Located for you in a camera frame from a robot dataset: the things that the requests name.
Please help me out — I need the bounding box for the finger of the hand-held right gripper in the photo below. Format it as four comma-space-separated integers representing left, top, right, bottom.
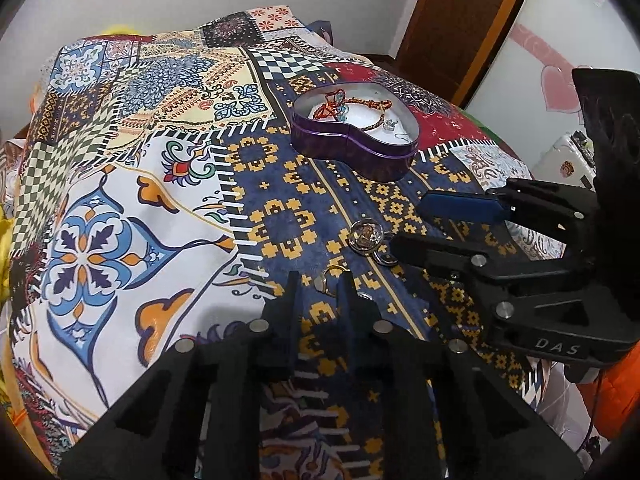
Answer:
419, 177, 599, 260
389, 233, 622, 347

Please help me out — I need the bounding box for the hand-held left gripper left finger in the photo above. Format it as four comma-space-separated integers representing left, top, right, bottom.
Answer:
60, 271, 302, 480

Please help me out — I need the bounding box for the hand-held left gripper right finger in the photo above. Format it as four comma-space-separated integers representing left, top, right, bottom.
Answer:
338, 272, 584, 480

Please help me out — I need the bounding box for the gold ring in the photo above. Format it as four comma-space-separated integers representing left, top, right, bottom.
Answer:
316, 266, 346, 294

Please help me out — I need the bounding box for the round glass pendant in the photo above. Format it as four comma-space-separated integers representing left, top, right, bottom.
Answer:
349, 221, 387, 254

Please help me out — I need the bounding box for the purple heart-shaped tin box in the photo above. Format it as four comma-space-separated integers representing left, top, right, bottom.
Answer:
290, 80, 420, 183

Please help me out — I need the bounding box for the patchwork printed blanket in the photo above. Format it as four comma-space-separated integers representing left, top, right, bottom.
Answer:
0, 5, 601, 480

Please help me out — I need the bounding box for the white cabinet with pink stickers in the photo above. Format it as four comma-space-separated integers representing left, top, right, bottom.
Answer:
462, 0, 640, 193

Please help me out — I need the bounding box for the brown wooden door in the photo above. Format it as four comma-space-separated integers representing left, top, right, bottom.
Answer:
395, 0, 542, 109

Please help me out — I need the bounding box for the white floral cloth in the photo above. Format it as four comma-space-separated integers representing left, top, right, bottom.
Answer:
520, 357, 603, 463

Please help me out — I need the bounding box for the orange cloth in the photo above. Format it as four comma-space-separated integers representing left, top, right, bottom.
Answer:
589, 337, 640, 443

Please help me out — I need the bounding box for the brown braided bracelet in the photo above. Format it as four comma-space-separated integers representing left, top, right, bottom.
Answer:
345, 99, 394, 131

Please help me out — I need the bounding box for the red knotted cord bracelet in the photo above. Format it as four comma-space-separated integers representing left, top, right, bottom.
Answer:
315, 89, 361, 122

